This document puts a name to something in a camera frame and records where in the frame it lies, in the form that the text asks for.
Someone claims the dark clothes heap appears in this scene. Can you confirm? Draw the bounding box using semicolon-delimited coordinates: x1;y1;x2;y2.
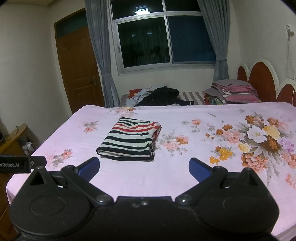
134;86;181;107

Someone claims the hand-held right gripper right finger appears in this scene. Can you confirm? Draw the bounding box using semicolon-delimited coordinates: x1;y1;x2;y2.
175;158;265;206

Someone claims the sliding glass window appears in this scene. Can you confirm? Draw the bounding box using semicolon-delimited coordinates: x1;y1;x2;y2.
110;0;217;75

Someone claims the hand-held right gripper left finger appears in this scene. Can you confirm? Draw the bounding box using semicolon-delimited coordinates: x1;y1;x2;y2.
24;157;114;207

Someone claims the pink floral bed sheet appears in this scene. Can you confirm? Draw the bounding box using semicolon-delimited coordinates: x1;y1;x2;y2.
6;102;296;239

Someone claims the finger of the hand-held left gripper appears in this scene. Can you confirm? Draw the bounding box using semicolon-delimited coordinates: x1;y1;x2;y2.
30;156;47;168

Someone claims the wooden bedside furniture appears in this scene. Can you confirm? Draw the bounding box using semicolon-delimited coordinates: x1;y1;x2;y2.
0;123;31;223

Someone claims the light clothes heap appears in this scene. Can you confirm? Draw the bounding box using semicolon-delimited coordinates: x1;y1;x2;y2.
126;88;153;107

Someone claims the grey curtain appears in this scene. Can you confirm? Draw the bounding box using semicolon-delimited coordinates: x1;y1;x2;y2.
198;0;232;80
84;0;121;107

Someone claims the striped cartoon sweater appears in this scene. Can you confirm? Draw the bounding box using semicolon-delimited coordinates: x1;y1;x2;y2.
96;117;162;162

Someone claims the brown wooden door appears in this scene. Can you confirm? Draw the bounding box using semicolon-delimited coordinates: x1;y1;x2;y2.
54;8;105;114

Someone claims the wooden bed headboard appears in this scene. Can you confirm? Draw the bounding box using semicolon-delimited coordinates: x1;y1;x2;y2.
237;59;296;104

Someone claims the pile of folded pink bedding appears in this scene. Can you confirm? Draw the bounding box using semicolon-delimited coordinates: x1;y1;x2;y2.
203;79;262;105

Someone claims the grey striped cloth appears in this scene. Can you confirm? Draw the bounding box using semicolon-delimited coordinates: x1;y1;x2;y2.
180;91;207;106

